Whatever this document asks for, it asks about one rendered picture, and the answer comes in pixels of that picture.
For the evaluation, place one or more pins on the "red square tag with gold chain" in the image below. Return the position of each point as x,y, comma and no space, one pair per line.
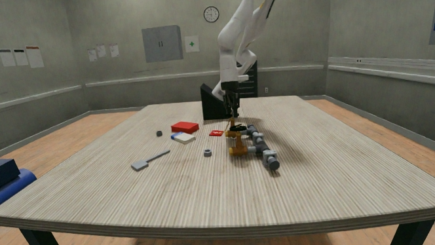
217,133

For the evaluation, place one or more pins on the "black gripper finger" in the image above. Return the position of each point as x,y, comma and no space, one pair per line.
234,106
226,105

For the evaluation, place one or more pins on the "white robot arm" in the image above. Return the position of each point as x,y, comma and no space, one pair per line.
254,23

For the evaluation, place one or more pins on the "grey hex nut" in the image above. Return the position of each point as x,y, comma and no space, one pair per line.
207,152

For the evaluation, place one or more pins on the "red rectangular box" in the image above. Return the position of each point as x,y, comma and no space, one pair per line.
186,127

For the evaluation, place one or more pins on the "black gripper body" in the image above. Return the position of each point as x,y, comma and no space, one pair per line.
229,87

